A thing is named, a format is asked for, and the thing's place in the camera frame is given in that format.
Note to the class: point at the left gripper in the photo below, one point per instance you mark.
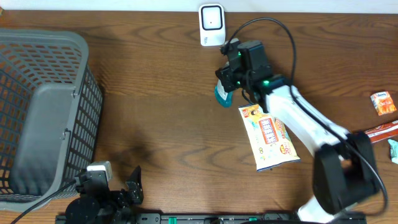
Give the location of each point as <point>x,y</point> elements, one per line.
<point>135,188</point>

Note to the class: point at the small orange packet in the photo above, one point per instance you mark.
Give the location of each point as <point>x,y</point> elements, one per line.
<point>383,103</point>

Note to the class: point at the cream snack bag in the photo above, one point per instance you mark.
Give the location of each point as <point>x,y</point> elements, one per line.
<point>268,137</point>

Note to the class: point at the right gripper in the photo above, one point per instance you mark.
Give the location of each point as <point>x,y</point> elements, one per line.
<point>223,74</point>

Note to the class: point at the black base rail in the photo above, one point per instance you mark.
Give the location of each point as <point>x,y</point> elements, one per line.
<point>156,218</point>

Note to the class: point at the grey plastic shopping basket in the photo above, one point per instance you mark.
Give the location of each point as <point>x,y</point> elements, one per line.
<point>51,106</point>

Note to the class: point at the light blue wipes packet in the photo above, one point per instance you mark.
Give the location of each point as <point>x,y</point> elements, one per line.
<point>393,150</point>

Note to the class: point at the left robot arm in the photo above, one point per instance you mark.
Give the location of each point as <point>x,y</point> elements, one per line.
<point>98,204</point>

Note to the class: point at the white barcode scanner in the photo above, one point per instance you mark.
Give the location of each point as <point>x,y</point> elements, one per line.
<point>212,25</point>

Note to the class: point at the red snack bar wrapper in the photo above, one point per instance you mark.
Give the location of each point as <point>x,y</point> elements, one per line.
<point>383,131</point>

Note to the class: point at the blue mouthwash bottle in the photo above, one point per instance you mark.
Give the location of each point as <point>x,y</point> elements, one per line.
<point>223,97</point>

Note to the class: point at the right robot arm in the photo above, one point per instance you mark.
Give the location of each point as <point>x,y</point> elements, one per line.
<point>345,171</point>

